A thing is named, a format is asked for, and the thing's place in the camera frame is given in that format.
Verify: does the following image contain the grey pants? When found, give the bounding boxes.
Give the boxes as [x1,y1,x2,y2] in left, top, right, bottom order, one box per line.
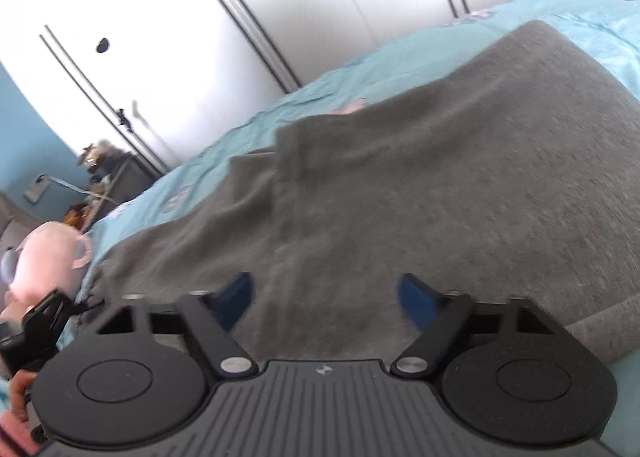
[82,19,640,364]

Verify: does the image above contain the person's left hand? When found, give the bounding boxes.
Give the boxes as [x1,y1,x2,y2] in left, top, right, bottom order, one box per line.
[9,371,39,424]

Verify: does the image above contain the white wardrobe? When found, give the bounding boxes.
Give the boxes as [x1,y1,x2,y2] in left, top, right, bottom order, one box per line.
[0,0,545,178]

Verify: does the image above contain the pile of small toys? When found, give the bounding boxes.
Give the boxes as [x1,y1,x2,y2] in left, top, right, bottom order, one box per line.
[76,139,126,174]

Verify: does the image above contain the pink plush toy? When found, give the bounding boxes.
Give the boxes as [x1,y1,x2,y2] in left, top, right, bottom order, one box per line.
[0,221,94,324]

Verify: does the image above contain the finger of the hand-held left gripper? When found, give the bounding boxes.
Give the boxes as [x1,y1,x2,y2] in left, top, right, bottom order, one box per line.
[22,289,90,338]

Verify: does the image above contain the light blue printed bed sheet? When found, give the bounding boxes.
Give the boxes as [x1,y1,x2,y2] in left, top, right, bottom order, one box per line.
[75,0,640,457]

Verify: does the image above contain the grey padded headboard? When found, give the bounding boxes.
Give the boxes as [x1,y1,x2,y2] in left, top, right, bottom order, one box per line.
[0,191,45,252]

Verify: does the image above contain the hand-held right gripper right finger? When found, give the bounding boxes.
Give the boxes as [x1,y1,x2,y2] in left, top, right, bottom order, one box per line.
[390,274,552,381]

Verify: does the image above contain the dark nightstand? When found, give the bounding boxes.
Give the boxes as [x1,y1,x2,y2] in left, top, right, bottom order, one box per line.
[87,152,169,234]

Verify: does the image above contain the grey wall socket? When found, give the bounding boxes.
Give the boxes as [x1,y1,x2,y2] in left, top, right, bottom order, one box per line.
[23,174,51,204]

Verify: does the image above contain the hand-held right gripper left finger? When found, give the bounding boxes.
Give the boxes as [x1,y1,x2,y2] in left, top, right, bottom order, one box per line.
[95,273,258,381]

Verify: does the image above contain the person's left forearm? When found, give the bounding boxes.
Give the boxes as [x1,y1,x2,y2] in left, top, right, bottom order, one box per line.
[0,411,36,457]

